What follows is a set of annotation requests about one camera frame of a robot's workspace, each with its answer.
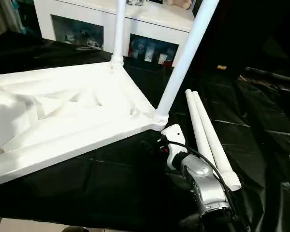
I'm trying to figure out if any beige curtain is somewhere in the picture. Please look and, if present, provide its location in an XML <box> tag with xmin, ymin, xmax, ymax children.
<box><xmin>0</xmin><ymin>0</ymin><xmax>22</xmax><ymax>41</ymax></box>

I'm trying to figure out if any black shiny mat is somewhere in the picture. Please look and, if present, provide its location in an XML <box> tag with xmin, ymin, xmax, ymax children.
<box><xmin>0</xmin><ymin>30</ymin><xmax>290</xmax><ymax>232</ymax></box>

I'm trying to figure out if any white plastic table leg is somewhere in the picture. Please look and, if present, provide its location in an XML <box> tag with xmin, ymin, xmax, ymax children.
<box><xmin>111</xmin><ymin>0</ymin><xmax>126</xmax><ymax>71</ymax></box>
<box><xmin>185</xmin><ymin>88</ymin><xmax>215</xmax><ymax>161</ymax></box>
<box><xmin>151</xmin><ymin>0</ymin><xmax>220</xmax><ymax>131</ymax></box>
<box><xmin>192</xmin><ymin>91</ymin><xmax>242</xmax><ymax>192</ymax></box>

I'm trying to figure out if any brown rounded object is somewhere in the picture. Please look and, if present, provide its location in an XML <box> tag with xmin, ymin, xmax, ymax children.
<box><xmin>62</xmin><ymin>226</ymin><xmax>87</xmax><ymax>232</ymax></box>

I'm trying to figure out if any long black bar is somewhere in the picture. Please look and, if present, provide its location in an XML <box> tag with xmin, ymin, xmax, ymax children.
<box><xmin>245</xmin><ymin>67</ymin><xmax>290</xmax><ymax>86</ymax></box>

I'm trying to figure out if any white sideboard cabinet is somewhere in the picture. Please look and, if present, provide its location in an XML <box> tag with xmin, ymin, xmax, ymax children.
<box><xmin>33</xmin><ymin>0</ymin><xmax>194</xmax><ymax>71</ymax></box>

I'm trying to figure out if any white plastic table top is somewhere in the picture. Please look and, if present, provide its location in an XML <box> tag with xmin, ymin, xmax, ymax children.
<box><xmin>0</xmin><ymin>61</ymin><xmax>169</xmax><ymax>188</ymax></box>

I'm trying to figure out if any beige teddy bear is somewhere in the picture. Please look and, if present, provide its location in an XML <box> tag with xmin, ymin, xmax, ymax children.
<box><xmin>168</xmin><ymin>0</ymin><xmax>193</xmax><ymax>10</ymax></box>

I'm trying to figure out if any white printed mug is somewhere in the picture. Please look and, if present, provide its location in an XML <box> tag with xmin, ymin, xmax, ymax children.
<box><xmin>144</xmin><ymin>47</ymin><xmax>154</xmax><ymax>62</ymax></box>

